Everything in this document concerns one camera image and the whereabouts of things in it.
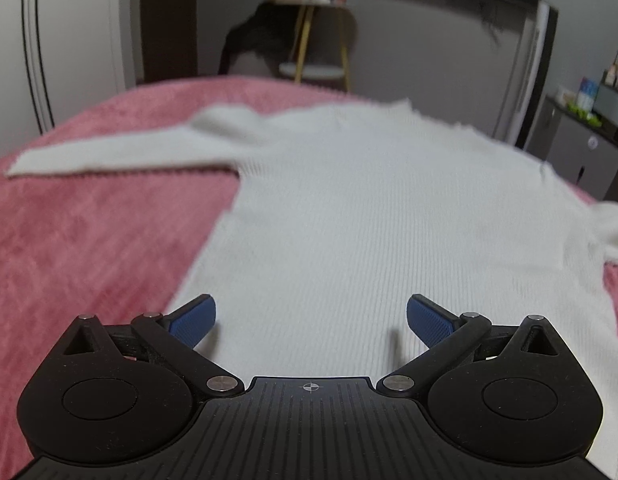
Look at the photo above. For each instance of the black clothing on chair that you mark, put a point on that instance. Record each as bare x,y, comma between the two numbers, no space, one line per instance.
269,32

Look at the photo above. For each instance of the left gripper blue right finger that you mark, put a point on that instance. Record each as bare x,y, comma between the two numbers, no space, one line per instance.
449,339

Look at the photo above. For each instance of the round yellow-legged side table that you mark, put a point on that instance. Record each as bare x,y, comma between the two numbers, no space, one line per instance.
320,50

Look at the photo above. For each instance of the white knit sweater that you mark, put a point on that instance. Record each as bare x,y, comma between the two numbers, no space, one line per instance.
345,210

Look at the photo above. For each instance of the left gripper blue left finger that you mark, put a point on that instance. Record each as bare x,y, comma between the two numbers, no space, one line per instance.
171,340

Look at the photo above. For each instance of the blue and white tissue box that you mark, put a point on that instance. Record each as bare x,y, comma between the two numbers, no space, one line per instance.
586,95

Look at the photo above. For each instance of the grey bedside cabinet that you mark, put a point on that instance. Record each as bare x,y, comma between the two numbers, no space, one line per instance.
582,155

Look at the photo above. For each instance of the white wardrobe door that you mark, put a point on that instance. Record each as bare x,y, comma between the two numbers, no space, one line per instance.
59,57

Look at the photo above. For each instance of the white standing air conditioner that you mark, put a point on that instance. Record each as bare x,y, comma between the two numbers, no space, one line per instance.
525,85

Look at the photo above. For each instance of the dark wooden door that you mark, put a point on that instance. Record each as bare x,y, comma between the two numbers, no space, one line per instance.
169,39

